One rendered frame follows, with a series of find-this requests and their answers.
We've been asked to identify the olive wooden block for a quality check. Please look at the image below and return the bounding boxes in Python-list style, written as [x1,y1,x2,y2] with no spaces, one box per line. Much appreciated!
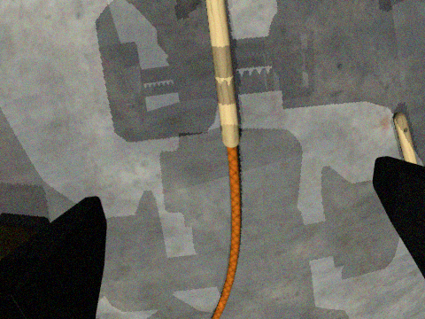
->
[0,226,36,260]

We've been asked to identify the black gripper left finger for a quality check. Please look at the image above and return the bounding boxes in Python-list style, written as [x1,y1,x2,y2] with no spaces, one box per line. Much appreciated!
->
[0,196,107,319]

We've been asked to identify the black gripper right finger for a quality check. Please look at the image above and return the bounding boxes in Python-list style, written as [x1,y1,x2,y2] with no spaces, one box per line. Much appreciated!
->
[372,156,425,277]

